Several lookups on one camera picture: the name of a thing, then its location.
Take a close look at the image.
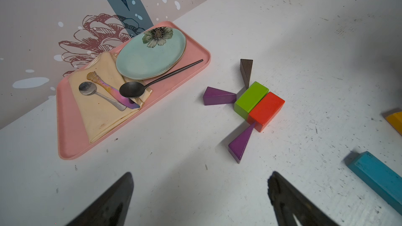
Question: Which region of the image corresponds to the beige napkin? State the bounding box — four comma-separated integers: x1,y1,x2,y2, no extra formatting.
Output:
68,52,140,143

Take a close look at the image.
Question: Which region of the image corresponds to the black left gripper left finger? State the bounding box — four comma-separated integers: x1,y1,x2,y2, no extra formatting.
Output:
68,172,134,226

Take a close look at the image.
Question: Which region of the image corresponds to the pink tray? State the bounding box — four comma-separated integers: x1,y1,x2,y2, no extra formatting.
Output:
56,33,211,160

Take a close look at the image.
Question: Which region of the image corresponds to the yellow long block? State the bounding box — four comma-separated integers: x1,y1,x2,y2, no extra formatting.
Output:
385,111,402,136

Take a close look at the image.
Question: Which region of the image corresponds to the silver spoon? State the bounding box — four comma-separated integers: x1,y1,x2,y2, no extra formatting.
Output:
79,82,126,112

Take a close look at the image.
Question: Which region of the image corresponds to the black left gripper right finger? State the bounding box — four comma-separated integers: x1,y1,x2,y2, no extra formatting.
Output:
268,171,338,226

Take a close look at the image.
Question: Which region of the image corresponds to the dark brown triangle block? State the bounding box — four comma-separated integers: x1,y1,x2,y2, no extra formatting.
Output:
240,59,253,89

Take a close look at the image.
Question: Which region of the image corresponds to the green rectangular block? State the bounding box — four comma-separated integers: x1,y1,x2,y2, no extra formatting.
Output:
234,82,270,120

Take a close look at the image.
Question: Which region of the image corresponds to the gold purple knife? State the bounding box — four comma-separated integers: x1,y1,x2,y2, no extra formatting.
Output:
87,71,140,109

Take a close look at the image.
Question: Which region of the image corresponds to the mint green flower plate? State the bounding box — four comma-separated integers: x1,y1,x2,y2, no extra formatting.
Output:
116,27,187,80

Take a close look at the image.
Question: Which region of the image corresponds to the red rectangular block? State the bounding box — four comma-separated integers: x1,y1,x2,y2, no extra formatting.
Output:
247,92,285,132

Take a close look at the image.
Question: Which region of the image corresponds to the black spoon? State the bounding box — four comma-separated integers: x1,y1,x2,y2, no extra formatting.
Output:
119,59,204,98

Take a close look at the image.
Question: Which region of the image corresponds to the teal long block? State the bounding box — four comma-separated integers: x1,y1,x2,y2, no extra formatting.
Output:
344,151,402,214

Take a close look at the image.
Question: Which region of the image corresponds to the purple triangle block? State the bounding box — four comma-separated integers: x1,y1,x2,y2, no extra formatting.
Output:
203,87,237,106
228,122,256,164

